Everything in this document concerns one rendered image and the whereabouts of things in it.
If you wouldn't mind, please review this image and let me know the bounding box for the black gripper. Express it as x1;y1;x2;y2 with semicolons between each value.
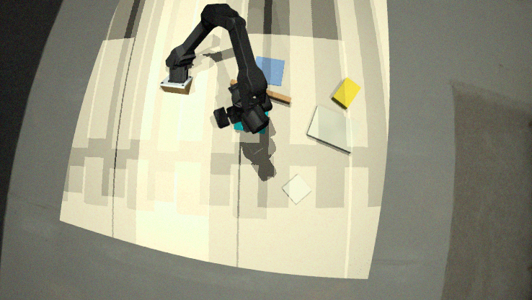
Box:
213;93;272;128

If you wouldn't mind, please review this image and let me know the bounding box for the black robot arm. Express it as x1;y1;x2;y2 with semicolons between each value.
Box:
165;3;270;134

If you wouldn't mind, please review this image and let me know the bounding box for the tan wooden bar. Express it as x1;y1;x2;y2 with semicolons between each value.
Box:
230;79;291;105

